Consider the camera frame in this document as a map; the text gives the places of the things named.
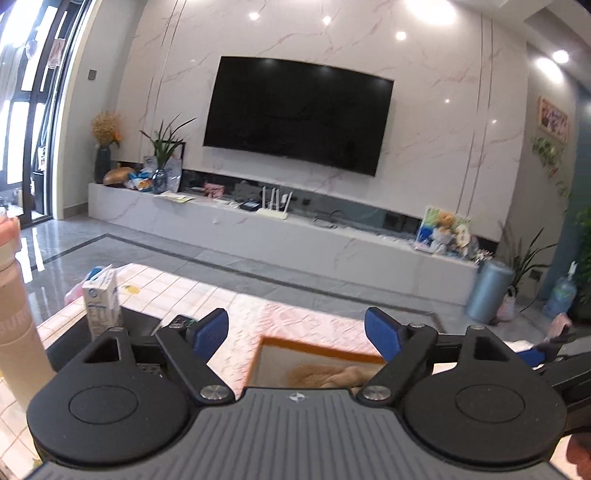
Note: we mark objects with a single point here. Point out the brown teddy bear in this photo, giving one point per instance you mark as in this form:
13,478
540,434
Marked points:
445,220

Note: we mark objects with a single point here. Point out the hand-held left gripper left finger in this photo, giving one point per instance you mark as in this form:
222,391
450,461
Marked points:
210,334

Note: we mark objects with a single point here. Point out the golden ornament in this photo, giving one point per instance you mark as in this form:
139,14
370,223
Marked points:
117,176

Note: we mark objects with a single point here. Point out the black wall television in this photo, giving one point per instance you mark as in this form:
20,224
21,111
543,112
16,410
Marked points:
295,115

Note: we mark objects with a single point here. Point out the pink space heater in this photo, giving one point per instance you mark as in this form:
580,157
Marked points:
559,325

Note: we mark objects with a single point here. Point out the hanging vine plant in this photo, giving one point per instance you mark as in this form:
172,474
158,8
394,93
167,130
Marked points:
547,154

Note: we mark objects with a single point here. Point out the orange cardboard box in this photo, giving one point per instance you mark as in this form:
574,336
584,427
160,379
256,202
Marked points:
314,348

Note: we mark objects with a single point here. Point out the black notebook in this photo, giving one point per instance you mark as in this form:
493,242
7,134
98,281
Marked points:
138,323

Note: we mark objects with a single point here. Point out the blue water jug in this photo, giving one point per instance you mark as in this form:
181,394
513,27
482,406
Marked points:
559,295

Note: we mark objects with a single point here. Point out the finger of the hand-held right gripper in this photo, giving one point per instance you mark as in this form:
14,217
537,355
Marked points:
534,356

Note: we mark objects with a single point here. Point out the pile of snack bags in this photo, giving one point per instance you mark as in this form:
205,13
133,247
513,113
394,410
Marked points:
141,181

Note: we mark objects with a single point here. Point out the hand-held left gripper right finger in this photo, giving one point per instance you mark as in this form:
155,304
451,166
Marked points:
383,334

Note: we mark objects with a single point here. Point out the grey wall switch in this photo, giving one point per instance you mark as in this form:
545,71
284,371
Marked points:
92,74

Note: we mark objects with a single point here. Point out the woven handbag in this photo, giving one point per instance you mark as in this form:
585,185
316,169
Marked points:
507,307

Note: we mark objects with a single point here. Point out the dark vase with dried flowers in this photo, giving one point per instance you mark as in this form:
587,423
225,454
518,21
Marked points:
102,164

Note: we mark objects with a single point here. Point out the black set-top box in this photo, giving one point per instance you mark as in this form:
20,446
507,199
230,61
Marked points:
250,205

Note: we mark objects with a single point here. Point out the black remote control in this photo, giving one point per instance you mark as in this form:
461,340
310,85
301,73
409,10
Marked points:
182,321

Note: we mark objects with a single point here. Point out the pink photo card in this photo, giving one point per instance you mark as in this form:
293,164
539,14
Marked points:
214,191

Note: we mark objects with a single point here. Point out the pink cloth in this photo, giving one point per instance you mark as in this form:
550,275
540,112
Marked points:
78,288

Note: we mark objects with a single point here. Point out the beige bottle with pink lid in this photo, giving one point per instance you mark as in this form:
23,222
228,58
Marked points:
18,332

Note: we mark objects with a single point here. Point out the framed wall picture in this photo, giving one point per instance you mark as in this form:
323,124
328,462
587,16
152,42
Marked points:
554,120

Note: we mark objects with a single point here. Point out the white milk carton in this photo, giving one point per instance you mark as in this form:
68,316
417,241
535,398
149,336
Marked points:
101,304

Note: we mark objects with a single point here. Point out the long-leaf potted plant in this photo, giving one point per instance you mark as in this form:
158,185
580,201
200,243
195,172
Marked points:
526,263

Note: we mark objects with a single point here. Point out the tan knotted plush toy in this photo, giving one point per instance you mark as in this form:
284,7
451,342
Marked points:
323,376

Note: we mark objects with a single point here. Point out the white printed tablecloth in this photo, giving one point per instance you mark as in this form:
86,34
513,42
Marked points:
286,318

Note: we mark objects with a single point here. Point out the white router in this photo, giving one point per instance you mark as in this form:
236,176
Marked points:
273,213

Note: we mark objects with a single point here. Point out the blue-grey trash can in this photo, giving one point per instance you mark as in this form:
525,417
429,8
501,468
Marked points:
488,295

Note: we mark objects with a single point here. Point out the black framed glass door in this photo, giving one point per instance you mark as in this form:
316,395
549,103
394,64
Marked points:
41,115

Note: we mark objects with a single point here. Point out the green picture card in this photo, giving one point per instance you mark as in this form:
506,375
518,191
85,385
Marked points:
427,230

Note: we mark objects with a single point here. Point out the papers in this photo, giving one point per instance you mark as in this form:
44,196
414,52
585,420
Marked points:
178,198

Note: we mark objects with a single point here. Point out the bushy green plant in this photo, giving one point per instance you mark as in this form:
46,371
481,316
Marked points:
584,263

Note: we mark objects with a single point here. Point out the green plant in glass vase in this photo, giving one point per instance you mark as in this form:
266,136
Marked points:
161,147

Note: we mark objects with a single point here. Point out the white marble television console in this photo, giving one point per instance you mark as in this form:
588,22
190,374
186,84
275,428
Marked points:
300,244

